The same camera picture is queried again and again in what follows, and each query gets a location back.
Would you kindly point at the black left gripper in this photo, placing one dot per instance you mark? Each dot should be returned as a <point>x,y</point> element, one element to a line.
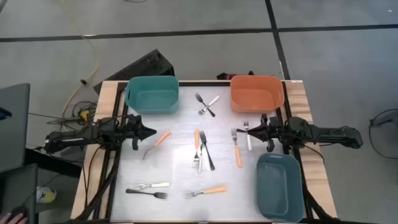
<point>133,130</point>

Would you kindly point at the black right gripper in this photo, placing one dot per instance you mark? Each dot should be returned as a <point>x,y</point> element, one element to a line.
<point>275,130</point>

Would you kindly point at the black fork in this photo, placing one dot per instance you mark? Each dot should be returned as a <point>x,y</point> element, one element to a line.
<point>200,99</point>
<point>211,165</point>
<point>140,192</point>

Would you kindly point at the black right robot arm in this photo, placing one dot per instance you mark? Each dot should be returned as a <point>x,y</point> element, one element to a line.
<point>326,135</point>

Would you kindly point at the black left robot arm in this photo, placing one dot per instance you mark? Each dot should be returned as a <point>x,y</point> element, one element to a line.
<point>77,137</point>

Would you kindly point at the orange plastic bin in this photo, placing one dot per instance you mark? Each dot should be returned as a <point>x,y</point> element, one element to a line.
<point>256,93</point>

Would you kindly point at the teal plastic bin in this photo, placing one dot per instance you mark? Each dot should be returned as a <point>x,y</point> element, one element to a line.
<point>140,90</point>

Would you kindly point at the black electronic device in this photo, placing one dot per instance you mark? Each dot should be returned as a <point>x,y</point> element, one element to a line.
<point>233,76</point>

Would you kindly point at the blue-grey plastic bin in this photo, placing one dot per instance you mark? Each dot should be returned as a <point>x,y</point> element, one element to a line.
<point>280,189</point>

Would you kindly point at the yellow plug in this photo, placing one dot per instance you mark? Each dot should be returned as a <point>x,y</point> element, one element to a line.
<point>84,114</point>

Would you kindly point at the black computer case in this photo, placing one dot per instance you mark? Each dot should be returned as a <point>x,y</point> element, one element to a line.
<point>146,67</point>

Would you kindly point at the black desk beam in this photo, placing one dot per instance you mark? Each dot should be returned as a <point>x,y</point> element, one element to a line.
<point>53,163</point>

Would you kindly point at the yellow white roll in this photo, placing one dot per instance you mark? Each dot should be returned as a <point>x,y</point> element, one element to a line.
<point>46,195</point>

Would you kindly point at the grey floor object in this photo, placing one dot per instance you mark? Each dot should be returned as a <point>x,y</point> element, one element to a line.
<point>387,117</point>

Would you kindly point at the grey laptop lid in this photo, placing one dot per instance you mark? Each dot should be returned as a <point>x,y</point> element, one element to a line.
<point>14,133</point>

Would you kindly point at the grey desk panel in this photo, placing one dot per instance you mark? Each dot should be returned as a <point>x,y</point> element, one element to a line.
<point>18,193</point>

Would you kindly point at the dark blue object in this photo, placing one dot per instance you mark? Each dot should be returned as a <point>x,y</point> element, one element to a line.
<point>4,113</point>

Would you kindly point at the black computer mouse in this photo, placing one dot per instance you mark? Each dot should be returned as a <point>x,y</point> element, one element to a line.
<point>19,211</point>

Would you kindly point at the person's hand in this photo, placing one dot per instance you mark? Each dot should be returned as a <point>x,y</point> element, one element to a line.
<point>12,219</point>

